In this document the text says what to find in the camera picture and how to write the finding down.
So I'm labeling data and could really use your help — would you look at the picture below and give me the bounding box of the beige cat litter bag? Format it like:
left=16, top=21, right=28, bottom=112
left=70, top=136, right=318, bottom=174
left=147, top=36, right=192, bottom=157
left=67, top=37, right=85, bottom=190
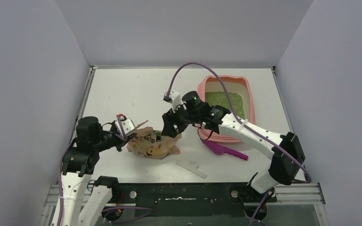
left=127, top=121, right=182, bottom=159

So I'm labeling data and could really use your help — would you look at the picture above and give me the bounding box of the white bag clip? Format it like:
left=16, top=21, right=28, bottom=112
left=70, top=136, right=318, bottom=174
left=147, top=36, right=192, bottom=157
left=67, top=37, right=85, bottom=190
left=176, top=160, right=207, bottom=179

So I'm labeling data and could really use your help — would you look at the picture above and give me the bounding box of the purple litter scoop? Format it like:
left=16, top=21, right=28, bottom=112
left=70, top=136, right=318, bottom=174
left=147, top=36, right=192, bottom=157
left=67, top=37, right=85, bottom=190
left=202, top=140, right=248, bottom=161

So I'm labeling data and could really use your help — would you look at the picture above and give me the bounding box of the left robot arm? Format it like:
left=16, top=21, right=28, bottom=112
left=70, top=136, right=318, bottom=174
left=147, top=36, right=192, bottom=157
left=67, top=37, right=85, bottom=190
left=51, top=114, right=137, bottom=226

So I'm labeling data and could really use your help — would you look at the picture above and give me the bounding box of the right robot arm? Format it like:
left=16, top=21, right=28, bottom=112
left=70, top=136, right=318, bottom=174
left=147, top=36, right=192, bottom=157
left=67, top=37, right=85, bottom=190
left=162, top=91, right=305, bottom=201

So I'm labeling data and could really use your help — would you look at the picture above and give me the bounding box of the green cat litter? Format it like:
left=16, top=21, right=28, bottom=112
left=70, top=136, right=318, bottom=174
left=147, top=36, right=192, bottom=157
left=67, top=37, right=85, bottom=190
left=205, top=92, right=245, bottom=119

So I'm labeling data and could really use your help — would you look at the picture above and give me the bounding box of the pink litter box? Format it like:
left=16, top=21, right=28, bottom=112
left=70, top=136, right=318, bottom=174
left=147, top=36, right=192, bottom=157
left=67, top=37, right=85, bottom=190
left=197, top=75, right=256, bottom=144

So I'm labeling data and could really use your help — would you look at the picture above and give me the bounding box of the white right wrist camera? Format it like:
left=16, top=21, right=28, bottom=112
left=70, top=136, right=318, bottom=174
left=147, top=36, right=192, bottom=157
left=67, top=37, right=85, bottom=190
left=163, top=90, right=183, bottom=113

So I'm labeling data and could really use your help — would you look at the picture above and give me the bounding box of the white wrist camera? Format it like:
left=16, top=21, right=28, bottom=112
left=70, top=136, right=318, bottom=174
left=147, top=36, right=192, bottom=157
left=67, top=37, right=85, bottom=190
left=163, top=90, right=183, bottom=113
left=114, top=114, right=137, bottom=140

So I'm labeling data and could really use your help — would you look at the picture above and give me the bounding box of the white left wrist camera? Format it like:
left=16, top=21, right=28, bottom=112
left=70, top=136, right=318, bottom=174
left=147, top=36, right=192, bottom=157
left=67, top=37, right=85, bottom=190
left=114, top=114, right=137, bottom=140

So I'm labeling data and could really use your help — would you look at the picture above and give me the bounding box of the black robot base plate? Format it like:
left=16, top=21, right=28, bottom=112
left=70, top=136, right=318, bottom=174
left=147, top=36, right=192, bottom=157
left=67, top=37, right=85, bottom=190
left=108, top=182, right=264, bottom=217

